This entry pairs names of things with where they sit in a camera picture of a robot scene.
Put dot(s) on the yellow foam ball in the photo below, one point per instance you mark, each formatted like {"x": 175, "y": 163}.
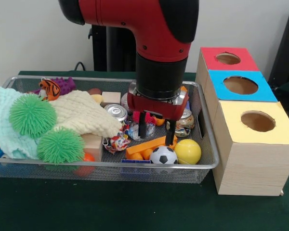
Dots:
{"x": 187, "y": 151}

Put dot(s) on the silver mesh bin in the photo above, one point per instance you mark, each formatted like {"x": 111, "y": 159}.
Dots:
{"x": 195, "y": 149}

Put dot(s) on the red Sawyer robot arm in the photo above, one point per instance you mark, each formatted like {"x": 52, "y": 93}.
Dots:
{"x": 147, "y": 24}

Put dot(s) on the wooden box with three holes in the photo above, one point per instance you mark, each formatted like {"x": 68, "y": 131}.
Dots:
{"x": 250, "y": 168}

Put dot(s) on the silver can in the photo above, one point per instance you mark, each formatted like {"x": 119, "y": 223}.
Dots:
{"x": 115, "y": 111}

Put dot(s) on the crushed printed can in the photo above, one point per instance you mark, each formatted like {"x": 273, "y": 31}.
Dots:
{"x": 186, "y": 121}

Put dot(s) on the green spiky rubber ball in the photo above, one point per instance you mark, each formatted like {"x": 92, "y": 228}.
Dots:
{"x": 60, "y": 145}
{"x": 32, "y": 115}

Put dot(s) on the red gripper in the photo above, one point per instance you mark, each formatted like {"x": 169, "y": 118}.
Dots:
{"x": 159, "y": 108}

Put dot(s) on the clear foil packet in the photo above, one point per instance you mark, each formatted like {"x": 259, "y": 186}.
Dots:
{"x": 133, "y": 131}

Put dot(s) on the mint green cloth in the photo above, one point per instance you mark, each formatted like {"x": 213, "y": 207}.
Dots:
{"x": 2, "y": 134}

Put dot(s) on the cream cloth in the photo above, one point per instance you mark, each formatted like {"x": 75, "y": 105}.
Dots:
{"x": 86, "y": 113}

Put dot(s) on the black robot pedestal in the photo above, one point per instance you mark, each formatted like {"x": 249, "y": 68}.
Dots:
{"x": 115, "y": 48}

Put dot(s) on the orange toy building block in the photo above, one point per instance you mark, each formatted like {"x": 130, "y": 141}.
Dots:
{"x": 144, "y": 146}

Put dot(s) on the small soccer ball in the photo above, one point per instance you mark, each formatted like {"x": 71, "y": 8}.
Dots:
{"x": 163, "y": 155}

